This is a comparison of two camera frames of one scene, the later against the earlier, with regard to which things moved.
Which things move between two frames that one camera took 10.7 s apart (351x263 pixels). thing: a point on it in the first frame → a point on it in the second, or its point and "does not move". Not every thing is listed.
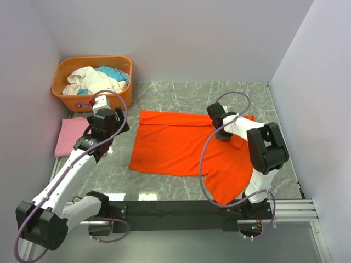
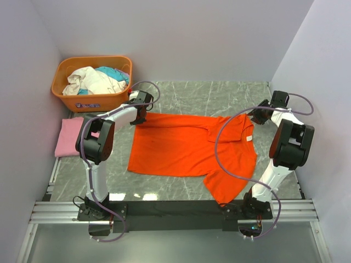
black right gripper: x=224 y=136 → x=256 y=117
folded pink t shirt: x=72 y=129 does not move
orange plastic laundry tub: x=66 y=66 does not move
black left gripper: x=120 y=123 → x=137 y=121
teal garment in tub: x=112 y=73 does not move
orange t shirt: x=173 y=144 does not move
